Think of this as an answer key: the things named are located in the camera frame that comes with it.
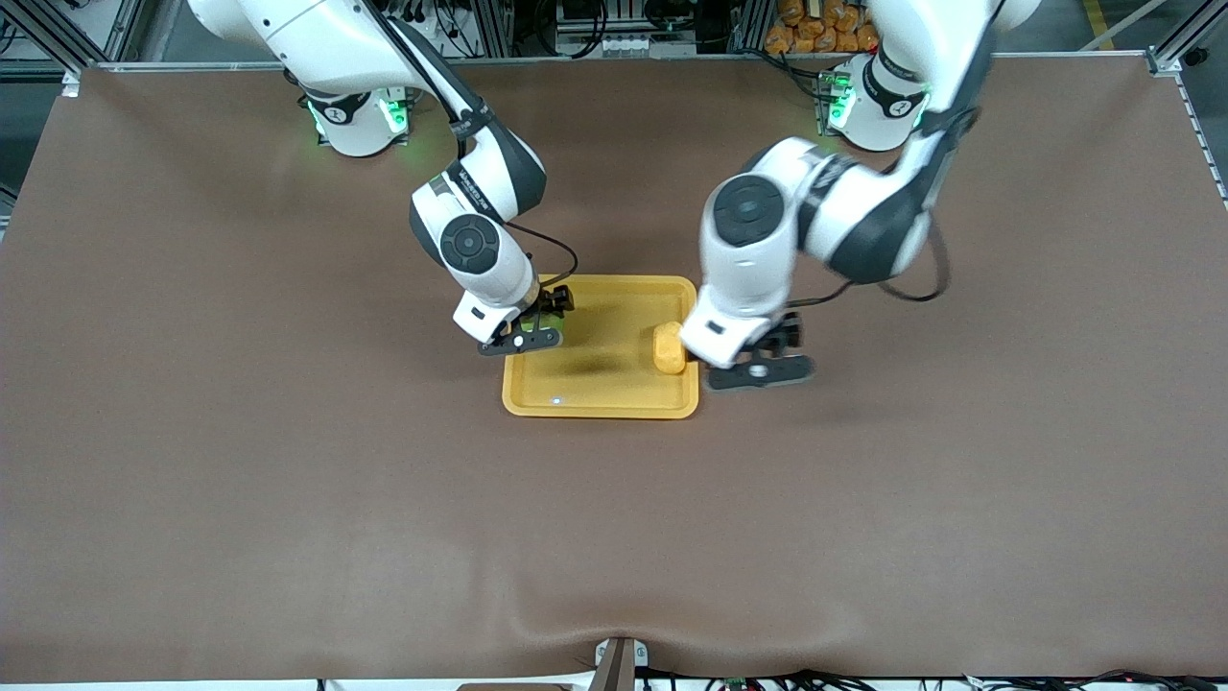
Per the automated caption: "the yellow potato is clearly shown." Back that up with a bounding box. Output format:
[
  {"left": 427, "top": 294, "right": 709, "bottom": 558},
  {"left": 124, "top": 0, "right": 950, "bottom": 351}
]
[{"left": 653, "top": 322, "right": 688, "bottom": 376}]

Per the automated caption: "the yellow plastic tray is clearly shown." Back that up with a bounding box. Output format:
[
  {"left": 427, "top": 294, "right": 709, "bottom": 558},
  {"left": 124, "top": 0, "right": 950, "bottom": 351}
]
[{"left": 502, "top": 274, "right": 700, "bottom": 420}]

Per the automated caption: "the brown table mat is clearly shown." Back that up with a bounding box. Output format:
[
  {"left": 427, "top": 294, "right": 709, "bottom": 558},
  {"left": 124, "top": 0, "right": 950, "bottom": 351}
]
[{"left": 0, "top": 58, "right": 1228, "bottom": 684}]

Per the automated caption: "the pile of orange items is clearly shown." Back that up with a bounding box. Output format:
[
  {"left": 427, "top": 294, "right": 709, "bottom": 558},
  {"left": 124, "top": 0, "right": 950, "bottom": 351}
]
[{"left": 765, "top": 0, "right": 879, "bottom": 55}]

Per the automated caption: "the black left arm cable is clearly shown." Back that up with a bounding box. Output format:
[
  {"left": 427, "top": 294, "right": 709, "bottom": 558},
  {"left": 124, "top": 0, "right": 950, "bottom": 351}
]
[{"left": 785, "top": 216, "right": 953, "bottom": 310}]

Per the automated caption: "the silver table edge rail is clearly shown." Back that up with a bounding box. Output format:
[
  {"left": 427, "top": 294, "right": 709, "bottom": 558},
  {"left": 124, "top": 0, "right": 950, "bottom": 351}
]
[{"left": 82, "top": 53, "right": 1152, "bottom": 73}]

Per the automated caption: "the aluminium frame post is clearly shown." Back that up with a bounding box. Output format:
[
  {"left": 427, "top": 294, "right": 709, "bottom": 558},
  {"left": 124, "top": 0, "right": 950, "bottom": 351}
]
[
  {"left": 731, "top": 0, "right": 771, "bottom": 54},
  {"left": 477, "top": 0, "right": 514, "bottom": 57}
]

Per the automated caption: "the bundle of floor cables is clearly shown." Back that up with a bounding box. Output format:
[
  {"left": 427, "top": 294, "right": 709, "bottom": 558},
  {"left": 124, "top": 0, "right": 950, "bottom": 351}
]
[{"left": 638, "top": 668, "right": 1228, "bottom": 691}]

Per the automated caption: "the aluminium corner frame beam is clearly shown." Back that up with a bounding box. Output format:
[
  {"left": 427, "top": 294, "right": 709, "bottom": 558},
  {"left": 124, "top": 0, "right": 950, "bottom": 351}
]
[
  {"left": 0, "top": 0, "right": 145, "bottom": 73},
  {"left": 1146, "top": 5, "right": 1228, "bottom": 78}
]

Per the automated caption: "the perforated metal side rail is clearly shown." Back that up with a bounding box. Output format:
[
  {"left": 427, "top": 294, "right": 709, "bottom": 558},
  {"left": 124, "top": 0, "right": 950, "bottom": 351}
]
[{"left": 1172, "top": 72, "right": 1228, "bottom": 207}]

